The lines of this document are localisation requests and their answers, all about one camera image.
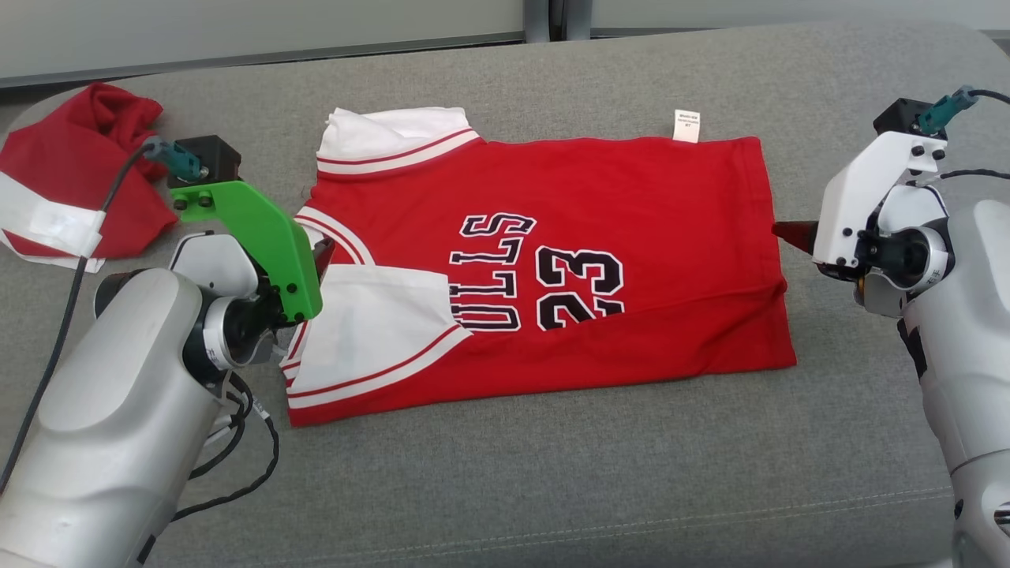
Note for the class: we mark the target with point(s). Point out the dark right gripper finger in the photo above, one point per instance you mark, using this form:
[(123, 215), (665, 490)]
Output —
[(801, 235)]

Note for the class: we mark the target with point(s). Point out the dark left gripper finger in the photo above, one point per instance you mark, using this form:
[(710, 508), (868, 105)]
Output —
[(323, 256)]

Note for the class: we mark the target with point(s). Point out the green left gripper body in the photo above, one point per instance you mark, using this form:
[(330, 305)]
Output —
[(276, 244)]

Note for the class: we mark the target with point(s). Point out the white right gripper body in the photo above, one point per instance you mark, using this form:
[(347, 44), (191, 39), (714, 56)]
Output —
[(852, 205)]

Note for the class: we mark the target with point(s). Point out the red white basketball jersey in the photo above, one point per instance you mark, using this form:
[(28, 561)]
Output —
[(631, 237)]

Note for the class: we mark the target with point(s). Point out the red shorts white stripe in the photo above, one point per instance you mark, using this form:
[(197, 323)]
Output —
[(71, 158)]

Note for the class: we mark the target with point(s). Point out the white tape label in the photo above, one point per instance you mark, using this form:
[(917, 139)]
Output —
[(71, 229)]

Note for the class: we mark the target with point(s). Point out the grey fabric sofa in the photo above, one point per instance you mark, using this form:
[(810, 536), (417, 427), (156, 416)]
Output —
[(552, 489)]

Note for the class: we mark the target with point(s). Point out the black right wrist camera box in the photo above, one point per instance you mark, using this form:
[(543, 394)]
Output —
[(899, 118)]

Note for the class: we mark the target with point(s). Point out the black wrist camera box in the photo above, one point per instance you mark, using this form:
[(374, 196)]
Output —
[(899, 118), (213, 162)]

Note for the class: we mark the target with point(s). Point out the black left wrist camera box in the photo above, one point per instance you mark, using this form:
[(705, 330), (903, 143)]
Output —
[(213, 162)]

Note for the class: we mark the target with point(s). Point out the grey metal frame post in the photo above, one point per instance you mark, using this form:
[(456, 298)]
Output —
[(577, 17), (536, 20)]

